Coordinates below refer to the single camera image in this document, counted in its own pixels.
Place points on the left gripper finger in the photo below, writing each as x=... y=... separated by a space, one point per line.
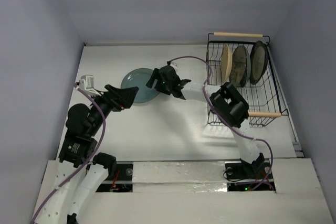
x=126 y=91
x=127 y=100

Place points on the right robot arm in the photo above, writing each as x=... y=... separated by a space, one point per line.
x=224 y=101

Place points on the dark rimmed plate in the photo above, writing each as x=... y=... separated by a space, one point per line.
x=259 y=61

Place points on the grey patterned plate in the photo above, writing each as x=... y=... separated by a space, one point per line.
x=241 y=67

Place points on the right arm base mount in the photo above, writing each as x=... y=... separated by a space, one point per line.
x=241 y=170

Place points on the black wire dish rack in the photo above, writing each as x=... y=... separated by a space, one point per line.
x=264 y=96

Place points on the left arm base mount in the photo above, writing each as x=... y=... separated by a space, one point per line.
x=124 y=172

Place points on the beige floral plate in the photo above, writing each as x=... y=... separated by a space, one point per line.
x=226 y=62

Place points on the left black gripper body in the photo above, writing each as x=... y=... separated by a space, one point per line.
x=112 y=103

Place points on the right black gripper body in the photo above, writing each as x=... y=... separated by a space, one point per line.
x=158 y=77

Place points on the teal blue plate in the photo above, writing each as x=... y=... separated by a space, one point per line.
x=139 y=78

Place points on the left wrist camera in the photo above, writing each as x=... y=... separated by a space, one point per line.
x=86 y=84

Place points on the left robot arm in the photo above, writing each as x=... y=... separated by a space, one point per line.
x=81 y=169

